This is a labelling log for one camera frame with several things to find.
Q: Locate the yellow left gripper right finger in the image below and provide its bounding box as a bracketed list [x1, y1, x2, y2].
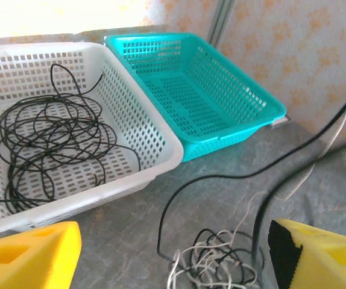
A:
[268, 219, 346, 289]

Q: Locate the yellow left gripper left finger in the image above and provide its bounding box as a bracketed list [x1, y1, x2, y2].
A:
[0, 221, 83, 289]

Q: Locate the small white red card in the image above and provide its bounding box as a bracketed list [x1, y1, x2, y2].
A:
[271, 116, 290, 129]

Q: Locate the white plastic basket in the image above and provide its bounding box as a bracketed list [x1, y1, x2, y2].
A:
[0, 42, 185, 237]

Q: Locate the teal plastic basket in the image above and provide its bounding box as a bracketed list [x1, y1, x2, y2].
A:
[104, 32, 288, 163]

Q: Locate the black cable bundle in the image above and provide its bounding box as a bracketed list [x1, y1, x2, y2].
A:
[0, 63, 142, 215]

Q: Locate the aluminium frame post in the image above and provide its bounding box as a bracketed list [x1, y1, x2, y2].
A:
[207, 0, 234, 51]

